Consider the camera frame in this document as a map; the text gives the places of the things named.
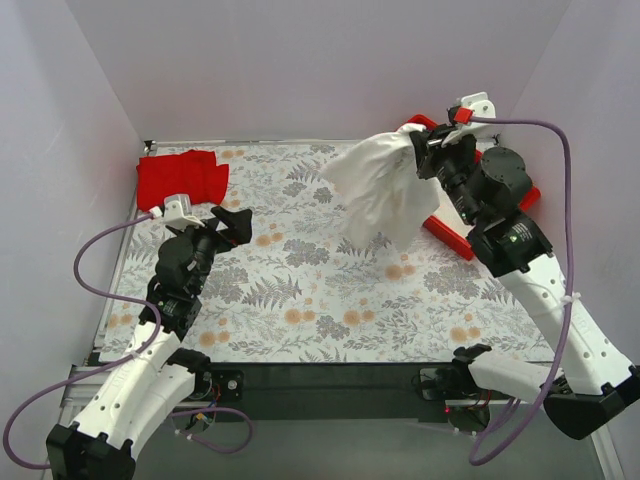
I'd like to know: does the white t shirt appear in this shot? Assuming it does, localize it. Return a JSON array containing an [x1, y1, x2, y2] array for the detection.
[[321, 123, 440, 250]]

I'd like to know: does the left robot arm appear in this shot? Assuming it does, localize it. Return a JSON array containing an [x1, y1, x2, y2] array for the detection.
[[46, 197, 253, 479]]

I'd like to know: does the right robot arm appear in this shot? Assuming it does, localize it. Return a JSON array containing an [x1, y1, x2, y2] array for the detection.
[[410, 125, 639, 440]]

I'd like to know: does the red folded t shirt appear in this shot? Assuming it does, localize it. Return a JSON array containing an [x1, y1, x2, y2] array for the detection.
[[136, 150, 230, 211]]

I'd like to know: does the red plastic bin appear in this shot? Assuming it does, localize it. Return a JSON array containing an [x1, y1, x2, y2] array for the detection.
[[406, 114, 541, 261]]

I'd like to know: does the floral table mat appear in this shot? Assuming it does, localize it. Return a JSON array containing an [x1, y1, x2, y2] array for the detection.
[[102, 141, 556, 364]]

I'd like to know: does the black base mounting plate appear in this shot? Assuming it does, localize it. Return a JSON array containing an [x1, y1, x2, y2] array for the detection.
[[154, 362, 511, 421]]

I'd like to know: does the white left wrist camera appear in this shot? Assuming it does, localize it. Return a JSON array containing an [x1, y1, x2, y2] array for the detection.
[[162, 194, 205, 230]]

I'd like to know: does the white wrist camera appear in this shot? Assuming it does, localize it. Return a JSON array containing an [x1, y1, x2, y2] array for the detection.
[[162, 194, 205, 230], [445, 92, 496, 143]]

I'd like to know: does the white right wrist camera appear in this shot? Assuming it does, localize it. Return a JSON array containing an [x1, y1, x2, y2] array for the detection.
[[445, 92, 496, 143]]

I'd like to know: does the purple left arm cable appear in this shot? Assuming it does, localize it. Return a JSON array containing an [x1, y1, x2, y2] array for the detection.
[[2, 212, 254, 470]]

